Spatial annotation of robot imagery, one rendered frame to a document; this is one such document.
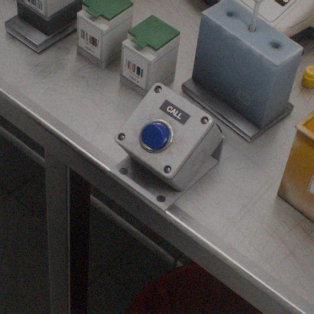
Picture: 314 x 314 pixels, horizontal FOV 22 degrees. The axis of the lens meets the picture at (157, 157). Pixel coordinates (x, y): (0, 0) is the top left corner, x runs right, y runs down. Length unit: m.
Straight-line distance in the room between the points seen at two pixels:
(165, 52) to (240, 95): 0.09
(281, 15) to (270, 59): 0.16
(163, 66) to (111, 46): 0.07
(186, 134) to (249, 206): 0.10
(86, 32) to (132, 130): 0.17
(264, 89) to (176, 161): 0.13
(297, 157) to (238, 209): 0.08
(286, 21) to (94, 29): 0.22
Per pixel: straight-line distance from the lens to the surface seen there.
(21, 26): 0.92
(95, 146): 0.81
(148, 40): 0.82
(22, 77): 0.88
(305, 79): 0.90
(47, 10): 0.89
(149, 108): 0.75
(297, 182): 0.76
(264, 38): 0.80
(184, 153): 0.73
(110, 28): 0.85
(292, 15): 0.92
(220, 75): 0.83
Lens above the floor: 1.48
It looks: 49 degrees down
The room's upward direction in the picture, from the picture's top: 7 degrees clockwise
